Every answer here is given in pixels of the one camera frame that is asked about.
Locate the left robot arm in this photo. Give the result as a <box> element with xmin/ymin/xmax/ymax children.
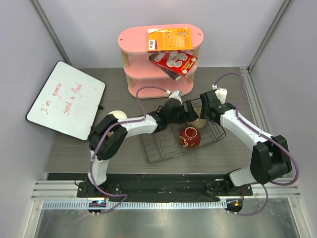
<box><xmin>88</xmin><ymin>98</ymin><xmax>199</xmax><ymax>198</ymax></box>

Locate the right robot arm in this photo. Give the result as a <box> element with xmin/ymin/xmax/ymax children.
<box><xmin>200</xmin><ymin>90</ymin><xmax>292</xmax><ymax>196</ymax></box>

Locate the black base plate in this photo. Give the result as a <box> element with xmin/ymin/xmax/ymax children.
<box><xmin>77</xmin><ymin>171</ymin><xmax>253</xmax><ymax>202</ymax></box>

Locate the red book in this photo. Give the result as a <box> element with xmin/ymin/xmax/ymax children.
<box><xmin>149</xmin><ymin>52</ymin><xmax>198</xmax><ymax>81</ymax></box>

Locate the orange book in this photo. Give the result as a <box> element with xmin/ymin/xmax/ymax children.
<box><xmin>147</xmin><ymin>27</ymin><xmax>194</xmax><ymax>53</ymax></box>

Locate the tan bowl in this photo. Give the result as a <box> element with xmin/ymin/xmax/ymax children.
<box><xmin>186</xmin><ymin>107</ymin><xmax>207</xmax><ymax>129</ymax></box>

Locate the pink three-tier shelf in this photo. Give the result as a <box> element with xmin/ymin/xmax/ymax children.
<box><xmin>117</xmin><ymin>23</ymin><xmax>204</xmax><ymax>97</ymax></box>

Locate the white dry-erase board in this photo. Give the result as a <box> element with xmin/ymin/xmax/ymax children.
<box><xmin>26</xmin><ymin>61</ymin><xmax>106</xmax><ymax>141</ymax></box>

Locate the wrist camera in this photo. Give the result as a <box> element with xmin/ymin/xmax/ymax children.
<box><xmin>165</xmin><ymin>90</ymin><xmax>182</xmax><ymax>103</ymax></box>
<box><xmin>212</xmin><ymin>84</ymin><xmax>228</xmax><ymax>104</ymax></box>

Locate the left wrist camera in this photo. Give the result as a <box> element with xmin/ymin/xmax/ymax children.
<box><xmin>165</xmin><ymin>90</ymin><xmax>182</xmax><ymax>103</ymax></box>

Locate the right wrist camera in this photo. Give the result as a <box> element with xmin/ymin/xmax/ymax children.
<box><xmin>212</xmin><ymin>84</ymin><xmax>228</xmax><ymax>104</ymax></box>

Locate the white slotted cable duct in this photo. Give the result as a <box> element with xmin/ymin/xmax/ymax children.
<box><xmin>42</xmin><ymin>199</ymin><xmax>227</xmax><ymax>210</ymax></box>

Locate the red patterned bowl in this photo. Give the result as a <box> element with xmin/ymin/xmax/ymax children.
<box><xmin>178</xmin><ymin>126</ymin><xmax>201</xmax><ymax>149</ymax></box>

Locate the black wire dish rack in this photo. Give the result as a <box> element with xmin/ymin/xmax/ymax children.
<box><xmin>137</xmin><ymin>98</ymin><xmax>227</xmax><ymax>164</ymax></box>

